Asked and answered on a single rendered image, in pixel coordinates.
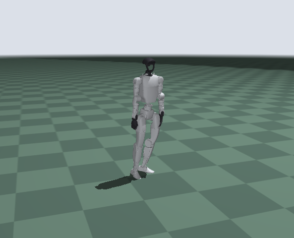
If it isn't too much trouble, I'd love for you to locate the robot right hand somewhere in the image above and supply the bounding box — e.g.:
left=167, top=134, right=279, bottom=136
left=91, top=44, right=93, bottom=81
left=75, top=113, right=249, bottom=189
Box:
left=131, top=115, right=138, bottom=130

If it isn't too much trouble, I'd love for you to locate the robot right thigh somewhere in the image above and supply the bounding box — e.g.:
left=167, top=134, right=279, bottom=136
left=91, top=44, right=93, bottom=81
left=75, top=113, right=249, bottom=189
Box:
left=135, top=113, right=146, bottom=149

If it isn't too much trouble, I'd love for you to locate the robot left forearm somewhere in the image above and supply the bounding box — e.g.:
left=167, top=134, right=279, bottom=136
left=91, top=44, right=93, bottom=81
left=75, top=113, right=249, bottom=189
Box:
left=158, top=98, right=165, bottom=114

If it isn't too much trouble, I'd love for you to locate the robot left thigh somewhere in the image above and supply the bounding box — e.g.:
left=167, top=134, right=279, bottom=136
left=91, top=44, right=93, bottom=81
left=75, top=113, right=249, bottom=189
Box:
left=145, top=112, right=160, bottom=147

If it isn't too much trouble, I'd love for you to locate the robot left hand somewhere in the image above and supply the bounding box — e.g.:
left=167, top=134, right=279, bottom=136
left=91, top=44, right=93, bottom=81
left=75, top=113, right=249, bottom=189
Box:
left=159, top=111, right=164, bottom=127

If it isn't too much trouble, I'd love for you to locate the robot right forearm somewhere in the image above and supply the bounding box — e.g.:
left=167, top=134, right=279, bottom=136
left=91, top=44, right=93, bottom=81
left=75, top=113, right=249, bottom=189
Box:
left=132, top=96, right=139, bottom=119

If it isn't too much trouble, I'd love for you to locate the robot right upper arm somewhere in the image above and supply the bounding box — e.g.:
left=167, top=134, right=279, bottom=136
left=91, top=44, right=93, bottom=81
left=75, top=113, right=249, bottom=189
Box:
left=133, top=77, right=142, bottom=102

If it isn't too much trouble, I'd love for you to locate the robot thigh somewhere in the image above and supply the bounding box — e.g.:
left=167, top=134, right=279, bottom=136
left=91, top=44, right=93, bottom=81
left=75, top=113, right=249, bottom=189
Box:
left=135, top=113, right=146, bottom=149
left=145, top=112, right=160, bottom=147

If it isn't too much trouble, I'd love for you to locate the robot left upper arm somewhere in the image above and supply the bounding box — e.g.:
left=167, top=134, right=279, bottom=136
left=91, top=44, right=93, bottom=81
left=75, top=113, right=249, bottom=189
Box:
left=157, top=76, right=165, bottom=100

